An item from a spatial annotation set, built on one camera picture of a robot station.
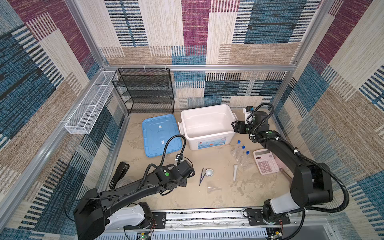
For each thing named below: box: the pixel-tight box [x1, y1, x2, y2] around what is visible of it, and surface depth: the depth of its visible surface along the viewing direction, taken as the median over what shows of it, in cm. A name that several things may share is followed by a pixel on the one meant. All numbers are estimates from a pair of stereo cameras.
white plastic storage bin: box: [178, 104, 238, 151], surface depth 101 cm
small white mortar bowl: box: [205, 168, 214, 177], surface depth 88 cm
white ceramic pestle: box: [233, 164, 238, 181], surface depth 91 cm
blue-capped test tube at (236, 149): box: [232, 140, 242, 157], surface depth 89 cm
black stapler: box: [109, 161, 130, 190], surface depth 90 cm
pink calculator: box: [253, 148, 280, 175], surface depth 91 cm
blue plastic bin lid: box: [142, 114, 183, 158], surface depth 110 cm
